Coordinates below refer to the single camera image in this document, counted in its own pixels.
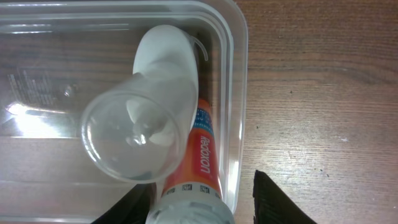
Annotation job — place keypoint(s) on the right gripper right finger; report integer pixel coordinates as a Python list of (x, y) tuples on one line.
[(272, 205)]

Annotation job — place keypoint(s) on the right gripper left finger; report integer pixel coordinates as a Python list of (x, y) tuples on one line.
[(133, 208)]

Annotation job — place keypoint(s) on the orange Redoxon tube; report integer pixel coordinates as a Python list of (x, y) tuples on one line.
[(192, 193)]

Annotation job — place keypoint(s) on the white nasal spray bottle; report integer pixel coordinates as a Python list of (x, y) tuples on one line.
[(138, 131)]

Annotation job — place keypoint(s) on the clear plastic container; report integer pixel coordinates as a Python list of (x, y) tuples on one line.
[(58, 56)]

